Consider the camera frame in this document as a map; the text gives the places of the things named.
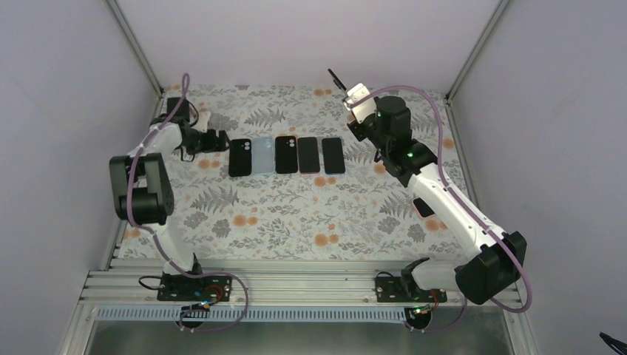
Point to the black phone case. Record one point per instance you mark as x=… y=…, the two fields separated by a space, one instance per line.
x=286 y=156

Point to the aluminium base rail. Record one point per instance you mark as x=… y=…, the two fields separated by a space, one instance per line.
x=269 y=282

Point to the floral patterned table mat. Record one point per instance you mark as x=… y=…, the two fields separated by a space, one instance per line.
x=361 y=214

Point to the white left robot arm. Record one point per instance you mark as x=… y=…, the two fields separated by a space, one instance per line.
x=141 y=188

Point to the light blue case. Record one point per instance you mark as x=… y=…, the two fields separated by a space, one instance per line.
x=262 y=150

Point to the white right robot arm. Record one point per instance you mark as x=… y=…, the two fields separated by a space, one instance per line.
x=492 y=258

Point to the aluminium right corner post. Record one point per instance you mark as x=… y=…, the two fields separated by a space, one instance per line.
x=477 y=48

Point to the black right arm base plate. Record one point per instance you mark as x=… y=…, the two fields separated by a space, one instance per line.
x=394 y=289

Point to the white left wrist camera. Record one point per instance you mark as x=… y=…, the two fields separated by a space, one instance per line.
x=202 y=123

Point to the perforated cable tray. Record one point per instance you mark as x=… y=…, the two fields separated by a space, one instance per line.
x=224 y=313

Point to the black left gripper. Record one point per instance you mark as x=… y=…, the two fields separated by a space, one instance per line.
x=211 y=146

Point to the aluminium corner post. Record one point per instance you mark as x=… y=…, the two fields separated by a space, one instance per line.
x=132 y=41
x=477 y=48

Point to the aluminium left corner post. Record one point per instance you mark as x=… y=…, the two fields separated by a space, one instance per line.
x=132 y=41

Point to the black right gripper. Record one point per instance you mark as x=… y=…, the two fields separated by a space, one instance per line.
x=356 y=131

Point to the black phone without case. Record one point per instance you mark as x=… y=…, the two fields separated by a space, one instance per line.
x=336 y=80

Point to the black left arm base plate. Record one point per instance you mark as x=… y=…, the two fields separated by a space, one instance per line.
x=177 y=288

